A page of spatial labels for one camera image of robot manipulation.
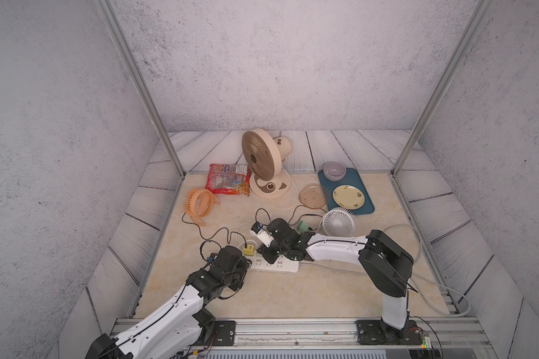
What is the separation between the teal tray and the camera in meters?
1.06

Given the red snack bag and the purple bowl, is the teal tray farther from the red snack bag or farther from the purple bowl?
the red snack bag

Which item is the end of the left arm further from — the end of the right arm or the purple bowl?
the purple bowl
